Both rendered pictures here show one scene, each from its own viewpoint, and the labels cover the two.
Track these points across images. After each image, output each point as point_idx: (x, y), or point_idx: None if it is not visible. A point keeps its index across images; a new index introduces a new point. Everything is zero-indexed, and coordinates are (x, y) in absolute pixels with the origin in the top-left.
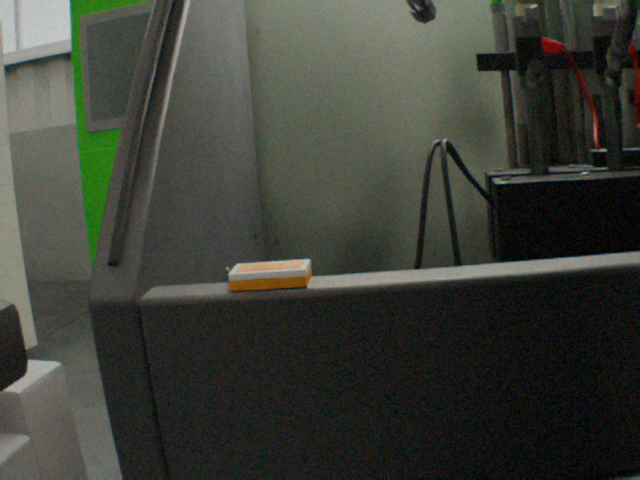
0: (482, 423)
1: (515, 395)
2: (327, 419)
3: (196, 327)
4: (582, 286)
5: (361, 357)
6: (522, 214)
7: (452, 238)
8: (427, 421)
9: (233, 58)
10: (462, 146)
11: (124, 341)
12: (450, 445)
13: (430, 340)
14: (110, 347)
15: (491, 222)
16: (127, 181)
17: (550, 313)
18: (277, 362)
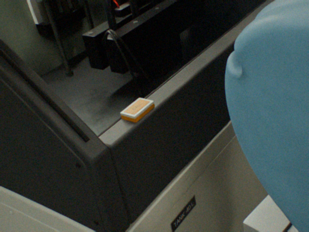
0: (199, 124)
1: (204, 109)
2: (167, 150)
3: (131, 143)
4: (214, 65)
5: (172, 122)
6: (125, 48)
7: (141, 68)
8: (188, 132)
9: None
10: (11, 22)
11: (108, 168)
12: (194, 137)
13: (185, 105)
14: (104, 175)
15: (99, 56)
16: (54, 102)
17: (208, 78)
18: (153, 139)
